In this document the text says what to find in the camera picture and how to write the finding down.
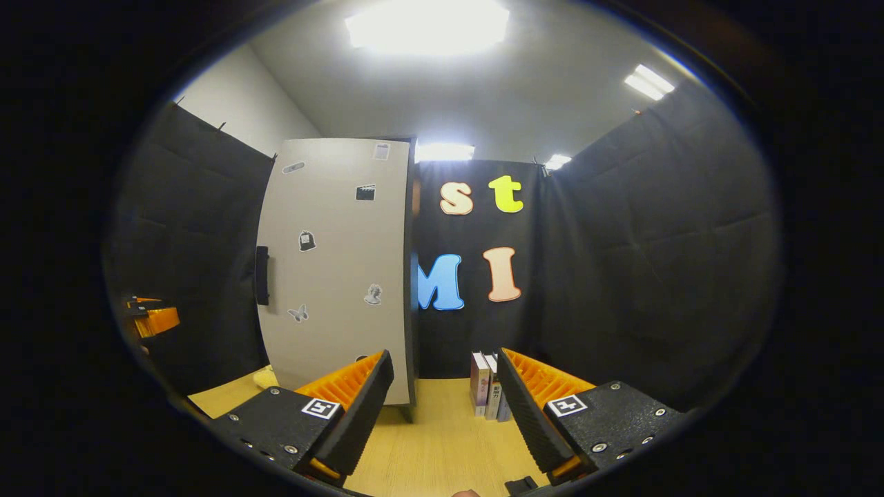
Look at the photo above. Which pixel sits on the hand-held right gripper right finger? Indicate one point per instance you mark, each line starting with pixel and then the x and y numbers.
pixel 528 414

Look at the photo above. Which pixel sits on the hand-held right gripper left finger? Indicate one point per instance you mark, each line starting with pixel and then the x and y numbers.
pixel 362 414

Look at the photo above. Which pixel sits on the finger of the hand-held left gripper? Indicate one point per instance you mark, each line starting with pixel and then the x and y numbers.
pixel 164 321
pixel 146 301

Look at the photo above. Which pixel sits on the grey cabinet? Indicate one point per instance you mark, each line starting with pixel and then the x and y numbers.
pixel 411 310

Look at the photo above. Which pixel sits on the white cabinet door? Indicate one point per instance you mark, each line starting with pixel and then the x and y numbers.
pixel 338 276

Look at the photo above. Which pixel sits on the blue spine book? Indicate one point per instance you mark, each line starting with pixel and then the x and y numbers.
pixel 505 408

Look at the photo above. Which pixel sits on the grey spine book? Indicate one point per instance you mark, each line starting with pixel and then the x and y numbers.
pixel 492 393

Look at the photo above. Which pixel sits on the yellow plush toy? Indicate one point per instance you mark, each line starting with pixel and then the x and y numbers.
pixel 266 378

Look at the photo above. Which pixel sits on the black backdrop cloth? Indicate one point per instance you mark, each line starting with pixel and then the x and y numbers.
pixel 621 276

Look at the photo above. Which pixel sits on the rectangular ceiling light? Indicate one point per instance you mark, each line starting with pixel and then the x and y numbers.
pixel 445 152
pixel 558 162

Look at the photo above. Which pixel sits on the double tube ceiling light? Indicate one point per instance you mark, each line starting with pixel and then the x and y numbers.
pixel 649 82

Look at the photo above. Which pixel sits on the large square ceiling light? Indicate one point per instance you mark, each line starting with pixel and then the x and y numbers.
pixel 428 26

